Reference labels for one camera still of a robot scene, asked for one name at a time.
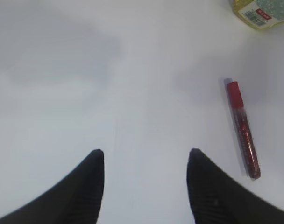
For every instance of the red glitter marker pen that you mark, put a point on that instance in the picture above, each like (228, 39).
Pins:
(242, 128)

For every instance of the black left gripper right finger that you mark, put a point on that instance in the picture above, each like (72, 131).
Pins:
(216, 198)

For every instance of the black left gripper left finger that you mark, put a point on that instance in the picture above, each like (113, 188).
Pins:
(76, 199)

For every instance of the yellow oil bottle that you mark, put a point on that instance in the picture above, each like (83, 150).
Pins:
(260, 14)

